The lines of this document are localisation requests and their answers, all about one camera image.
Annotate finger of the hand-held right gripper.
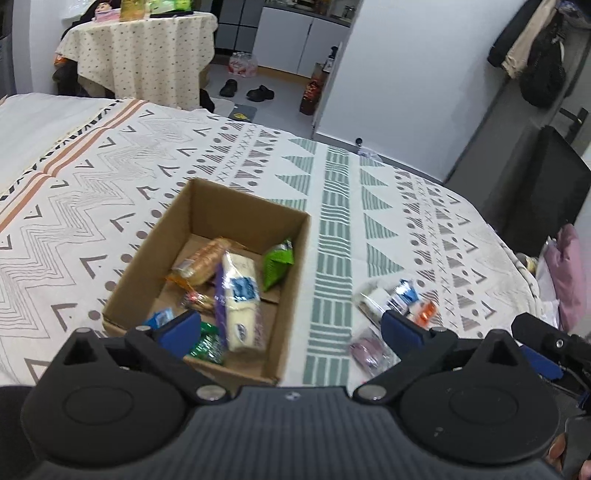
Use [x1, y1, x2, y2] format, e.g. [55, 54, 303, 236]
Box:
[510, 312, 591, 370]
[519, 346, 583, 398]

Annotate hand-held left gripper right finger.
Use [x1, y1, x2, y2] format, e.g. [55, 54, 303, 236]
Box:
[353, 308, 525, 406]

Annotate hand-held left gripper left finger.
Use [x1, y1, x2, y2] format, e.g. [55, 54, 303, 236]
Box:
[60, 310, 232, 405]

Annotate blue snack packet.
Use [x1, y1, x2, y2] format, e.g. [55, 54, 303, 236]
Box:
[142, 308, 175, 329]

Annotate dark green glossy snack packet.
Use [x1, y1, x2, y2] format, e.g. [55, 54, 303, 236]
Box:
[185, 322, 228, 366]

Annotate clear peanut bar packet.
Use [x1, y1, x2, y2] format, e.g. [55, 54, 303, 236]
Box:
[181, 290, 217, 315]

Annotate small orange candy packet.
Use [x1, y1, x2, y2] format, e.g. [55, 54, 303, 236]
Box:
[414, 300, 437, 325]

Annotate small purple clear snack packet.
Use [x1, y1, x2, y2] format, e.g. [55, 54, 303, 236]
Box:
[349, 329, 395, 372]

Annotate black and white snack packet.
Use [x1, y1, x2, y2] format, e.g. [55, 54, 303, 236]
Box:
[355, 278, 420, 320]

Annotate purple and white snack packet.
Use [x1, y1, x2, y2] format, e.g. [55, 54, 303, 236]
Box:
[214, 250, 267, 354]

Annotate orange cracker packet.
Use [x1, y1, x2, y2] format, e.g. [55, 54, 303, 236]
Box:
[166, 237, 232, 289]

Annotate brown cardboard box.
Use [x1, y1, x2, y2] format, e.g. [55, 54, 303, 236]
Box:
[102, 177, 311, 387]

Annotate light green snack packet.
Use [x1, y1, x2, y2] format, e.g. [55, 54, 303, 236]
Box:
[262, 237, 295, 292]

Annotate person's right hand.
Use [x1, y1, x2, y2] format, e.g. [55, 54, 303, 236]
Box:
[546, 431, 568, 470]

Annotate pink pillow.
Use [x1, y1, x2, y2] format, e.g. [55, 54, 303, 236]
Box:
[542, 224, 588, 331]

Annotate patterned bed blanket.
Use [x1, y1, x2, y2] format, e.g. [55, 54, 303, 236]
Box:
[0, 97, 540, 389]

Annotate grey floor mat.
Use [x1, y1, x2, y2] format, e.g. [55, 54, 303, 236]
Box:
[225, 103, 260, 123]

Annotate dark bottle on floor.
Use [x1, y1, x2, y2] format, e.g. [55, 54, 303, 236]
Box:
[299, 62, 329, 116]

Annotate black hanging bag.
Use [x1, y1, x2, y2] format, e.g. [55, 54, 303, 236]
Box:
[519, 18, 568, 110]

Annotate pack of water bottles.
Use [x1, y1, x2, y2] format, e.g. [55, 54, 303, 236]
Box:
[226, 51, 260, 77]

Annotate dark clothes on chair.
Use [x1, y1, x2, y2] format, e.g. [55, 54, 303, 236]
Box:
[51, 59, 89, 99]

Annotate round table with dotted tablecloth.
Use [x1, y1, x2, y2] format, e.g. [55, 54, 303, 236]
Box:
[57, 11, 219, 101]

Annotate black spray bottle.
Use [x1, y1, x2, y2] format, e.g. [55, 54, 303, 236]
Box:
[322, 45, 341, 75]

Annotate beige hanging garment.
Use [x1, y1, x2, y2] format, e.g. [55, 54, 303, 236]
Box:
[501, 0, 556, 79]

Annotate black hanging jacket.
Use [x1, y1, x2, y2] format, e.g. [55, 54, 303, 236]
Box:
[486, 0, 542, 68]

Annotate white cabinet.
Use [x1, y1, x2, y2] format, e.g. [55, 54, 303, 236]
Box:
[251, 6, 352, 80]

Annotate dark grey fridge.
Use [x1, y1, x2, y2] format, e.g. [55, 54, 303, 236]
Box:
[214, 0, 265, 52]

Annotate clear bottle with yellow liquid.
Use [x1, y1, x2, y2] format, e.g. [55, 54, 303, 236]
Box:
[119, 0, 148, 20]

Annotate green packet on tablecloth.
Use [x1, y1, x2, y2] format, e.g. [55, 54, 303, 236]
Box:
[148, 0, 193, 13]

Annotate door handle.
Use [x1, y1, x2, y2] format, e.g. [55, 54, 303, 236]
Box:
[558, 106, 590, 140]

